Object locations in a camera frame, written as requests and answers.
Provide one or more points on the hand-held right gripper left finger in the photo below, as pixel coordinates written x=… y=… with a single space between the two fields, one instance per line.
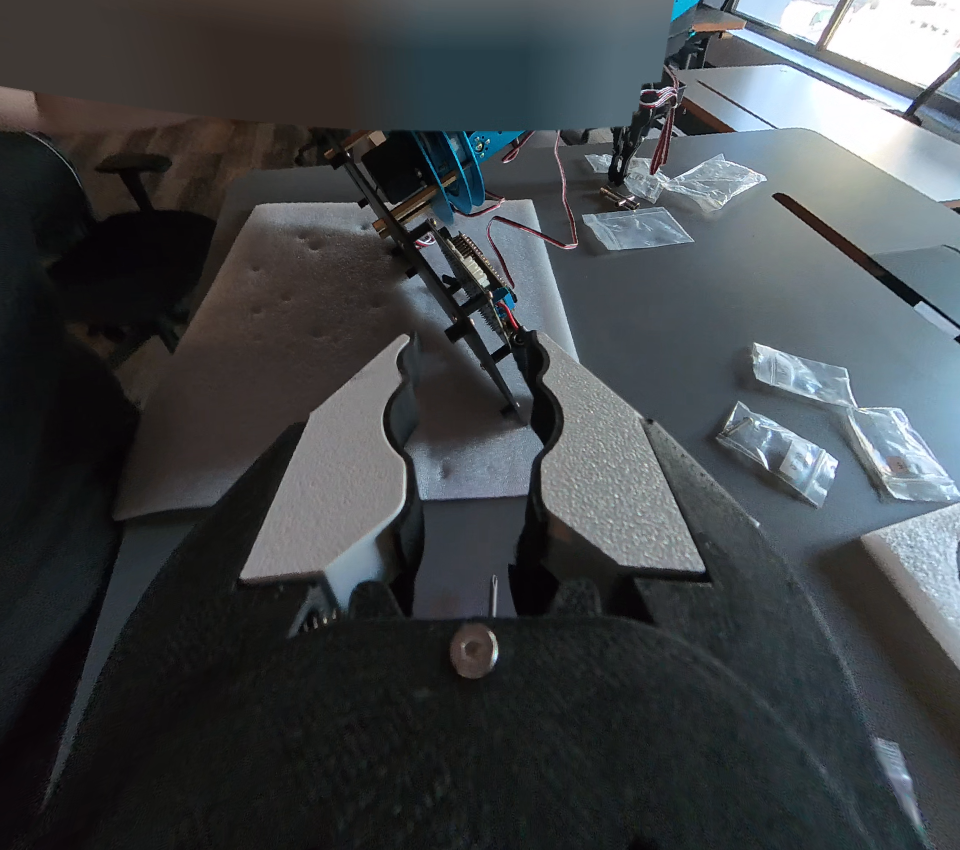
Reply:
x=322 y=482

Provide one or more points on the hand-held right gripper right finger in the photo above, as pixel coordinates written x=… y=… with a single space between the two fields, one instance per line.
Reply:
x=607 y=482

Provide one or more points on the white foam block with hole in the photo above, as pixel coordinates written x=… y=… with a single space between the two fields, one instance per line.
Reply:
x=922 y=565

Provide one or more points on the blue toy robot arm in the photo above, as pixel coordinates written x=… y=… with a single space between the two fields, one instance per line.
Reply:
x=442 y=167

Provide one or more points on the dark grey desk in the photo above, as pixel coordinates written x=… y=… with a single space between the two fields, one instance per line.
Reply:
x=810 y=107
x=712 y=310

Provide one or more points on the small metal screw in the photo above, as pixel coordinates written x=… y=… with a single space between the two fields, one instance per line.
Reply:
x=493 y=595

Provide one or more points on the grey foam sheet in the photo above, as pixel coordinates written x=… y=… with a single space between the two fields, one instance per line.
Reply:
x=300 y=310

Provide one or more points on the scattered small parts bags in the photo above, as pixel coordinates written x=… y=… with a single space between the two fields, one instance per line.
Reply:
x=780 y=452

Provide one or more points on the flat clear plastic bag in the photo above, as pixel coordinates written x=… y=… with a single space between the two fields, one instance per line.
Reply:
x=600 y=161
x=637 y=227

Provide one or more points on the black office chair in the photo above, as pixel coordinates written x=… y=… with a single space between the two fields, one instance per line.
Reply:
x=127 y=257

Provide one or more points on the crumpled clear plastic bag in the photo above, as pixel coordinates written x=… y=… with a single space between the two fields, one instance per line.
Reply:
x=705 y=179

